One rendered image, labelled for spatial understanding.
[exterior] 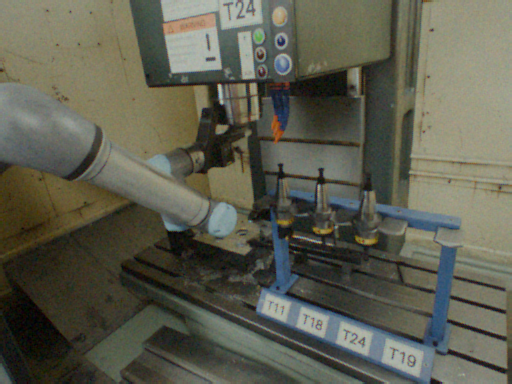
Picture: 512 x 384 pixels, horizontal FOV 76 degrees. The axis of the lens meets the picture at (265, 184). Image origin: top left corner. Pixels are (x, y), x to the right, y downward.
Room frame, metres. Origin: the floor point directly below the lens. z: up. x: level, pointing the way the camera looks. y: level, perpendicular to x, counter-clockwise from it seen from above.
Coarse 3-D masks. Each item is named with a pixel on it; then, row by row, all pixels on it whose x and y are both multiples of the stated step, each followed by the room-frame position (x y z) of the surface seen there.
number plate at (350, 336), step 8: (344, 328) 0.61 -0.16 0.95; (352, 328) 0.60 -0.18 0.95; (344, 336) 0.60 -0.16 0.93; (352, 336) 0.59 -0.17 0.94; (360, 336) 0.59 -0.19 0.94; (368, 336) 0.58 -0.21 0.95; (344, 344) 0.59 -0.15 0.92; (352, 344) 0.58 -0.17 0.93; (360, 344) 0.57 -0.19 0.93; (368, 344) 0.57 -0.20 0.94; (360, 352) 0.56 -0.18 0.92; (368, 352) 0.56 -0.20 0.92
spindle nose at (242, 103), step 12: (228, 84) 0.91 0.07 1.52; (240, 84) 0.91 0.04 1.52; (252, 84) 0.93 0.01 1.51; (216, 96) 0.92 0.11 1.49; (228, 96) 0.91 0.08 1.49; (240, 96) 0.91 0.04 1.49; (252, 96) 0.93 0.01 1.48; (216, 108) 0.92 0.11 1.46; (228, 108) 0.91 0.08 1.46; (240, 108) 0.91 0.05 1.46; (252, 108) 0.92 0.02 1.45; (228, 120) 0.91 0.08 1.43; (240, 120) 0.91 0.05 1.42; (252, 120) 0.92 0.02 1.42
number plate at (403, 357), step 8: (392, 344) 0.55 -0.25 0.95; (400, 344) 0.54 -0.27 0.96; (384, 352) 0.54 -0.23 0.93; (392, 352) 0.54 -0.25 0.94; (400, 352) 0.53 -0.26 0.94; (408, 352) 0.53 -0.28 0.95; (416, 352) 0.52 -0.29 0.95; (384, 360) 0.53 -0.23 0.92; (392, 360) 0.53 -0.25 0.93; (400, 360) 0.52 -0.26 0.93; (408, 360) 0.52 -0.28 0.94; (416, 360) 0.51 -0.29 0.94; (400, 368) 0.51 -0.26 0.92; (408, 368) 0.51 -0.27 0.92; (416, 368) 0.50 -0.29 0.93
